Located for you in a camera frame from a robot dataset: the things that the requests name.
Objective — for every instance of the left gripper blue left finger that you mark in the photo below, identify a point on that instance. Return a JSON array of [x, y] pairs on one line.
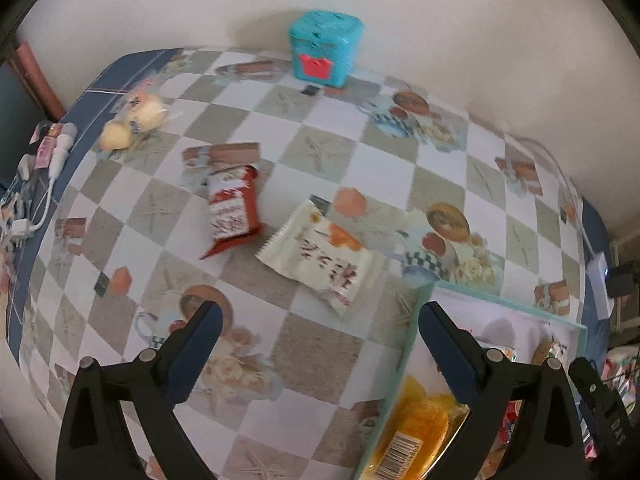
[[190, 350]]

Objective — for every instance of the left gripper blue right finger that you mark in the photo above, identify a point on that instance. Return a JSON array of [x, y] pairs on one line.
[[456, 353]]

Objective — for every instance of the red cartoon snack packet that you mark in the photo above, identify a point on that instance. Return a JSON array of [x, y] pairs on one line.
[[509, 420]]

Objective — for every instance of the orange snack packet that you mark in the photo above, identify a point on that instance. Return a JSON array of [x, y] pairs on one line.
[[418, 430]]

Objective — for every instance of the green white bun packet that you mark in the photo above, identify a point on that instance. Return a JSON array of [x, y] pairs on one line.
[[549, 348]]

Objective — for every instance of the teal rimmed white box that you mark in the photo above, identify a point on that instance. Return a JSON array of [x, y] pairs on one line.
[[490, 355]]

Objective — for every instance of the white power strip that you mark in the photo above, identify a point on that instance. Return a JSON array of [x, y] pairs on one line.
[[597, 272]]

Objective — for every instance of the dark red biscuit packet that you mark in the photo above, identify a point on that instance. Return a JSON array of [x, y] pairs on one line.
[[232, 208]]

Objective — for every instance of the black power adapter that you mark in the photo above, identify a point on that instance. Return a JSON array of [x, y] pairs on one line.
[[622, 280]]

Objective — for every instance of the cream white snack packet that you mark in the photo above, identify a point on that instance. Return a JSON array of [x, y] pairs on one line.
[[314, 251]]

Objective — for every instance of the checkered patterned tablecloth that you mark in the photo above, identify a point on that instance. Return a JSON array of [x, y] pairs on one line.
[[246, 256]]

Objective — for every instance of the pink small packet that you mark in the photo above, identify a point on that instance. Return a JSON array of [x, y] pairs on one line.
[[45, 151]]

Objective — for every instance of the white handheld device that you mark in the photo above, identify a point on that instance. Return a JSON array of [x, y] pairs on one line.
[[64, 142]]

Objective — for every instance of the teal toy box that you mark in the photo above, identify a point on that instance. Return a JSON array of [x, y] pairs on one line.
[[325, 46]]

